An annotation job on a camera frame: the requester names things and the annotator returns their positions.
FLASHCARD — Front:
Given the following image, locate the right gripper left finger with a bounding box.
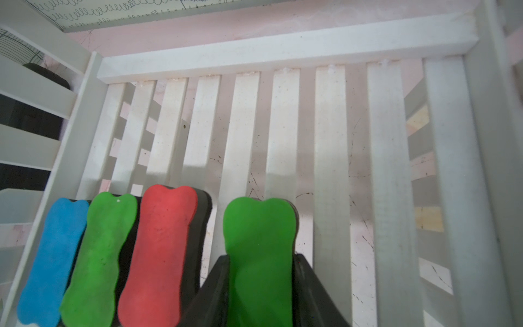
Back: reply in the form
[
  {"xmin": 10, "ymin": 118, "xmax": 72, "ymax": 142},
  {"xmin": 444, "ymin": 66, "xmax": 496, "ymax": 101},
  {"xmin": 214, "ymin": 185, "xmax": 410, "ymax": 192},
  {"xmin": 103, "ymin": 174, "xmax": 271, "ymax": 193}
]
[{"xmin": 177, "ymin": 256, "xmax": 230, "ymax": 326}]

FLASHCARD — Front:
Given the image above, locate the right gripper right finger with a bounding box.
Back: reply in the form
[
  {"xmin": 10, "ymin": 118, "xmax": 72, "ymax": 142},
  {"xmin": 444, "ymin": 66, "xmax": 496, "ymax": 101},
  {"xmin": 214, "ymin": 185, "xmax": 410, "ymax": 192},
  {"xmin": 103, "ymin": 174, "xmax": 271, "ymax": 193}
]
[{"xmin": 292, "ymin": 253, "xmax": 350, "ymax": 327}]

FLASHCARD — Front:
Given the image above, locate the shelf red eraser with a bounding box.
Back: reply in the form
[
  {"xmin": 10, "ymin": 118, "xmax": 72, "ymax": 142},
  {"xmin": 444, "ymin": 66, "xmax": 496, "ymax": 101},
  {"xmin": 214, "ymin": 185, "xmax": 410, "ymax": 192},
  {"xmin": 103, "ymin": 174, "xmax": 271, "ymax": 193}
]
[{"xmin": 117, "ymin": 185, "xmax": 212, "ymax": 326}]

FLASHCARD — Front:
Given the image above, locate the shelf green eraser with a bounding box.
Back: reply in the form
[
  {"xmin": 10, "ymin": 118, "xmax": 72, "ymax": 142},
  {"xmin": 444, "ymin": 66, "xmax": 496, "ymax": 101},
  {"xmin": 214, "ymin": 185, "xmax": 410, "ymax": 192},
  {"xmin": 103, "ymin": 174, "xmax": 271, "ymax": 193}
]
[
  {"xmin": 223, "ymin": 197, "xmax": 299, "ymax": 326},
  {"xmin": 59, "ymin": 192, "xmax": 138, "ymax": 326}
]

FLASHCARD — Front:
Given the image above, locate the white wooden slatted shelf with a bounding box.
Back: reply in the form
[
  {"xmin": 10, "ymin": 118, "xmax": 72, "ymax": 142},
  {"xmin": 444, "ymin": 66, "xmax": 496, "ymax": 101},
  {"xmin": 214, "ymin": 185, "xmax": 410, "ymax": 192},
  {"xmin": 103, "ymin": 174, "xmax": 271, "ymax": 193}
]
[{"xmin": 1, "ymin": 1, "xmax": 522, "ymax": 326}]

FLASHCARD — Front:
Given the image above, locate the lower shelf blue eraser outer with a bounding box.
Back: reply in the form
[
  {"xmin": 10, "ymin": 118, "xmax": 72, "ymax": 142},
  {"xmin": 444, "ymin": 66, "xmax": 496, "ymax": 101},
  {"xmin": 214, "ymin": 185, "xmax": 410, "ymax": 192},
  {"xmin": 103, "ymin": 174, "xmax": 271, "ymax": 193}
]
[{"xmin": 17, "ymin": 198, "xmax": 89, "ymax": 326}]

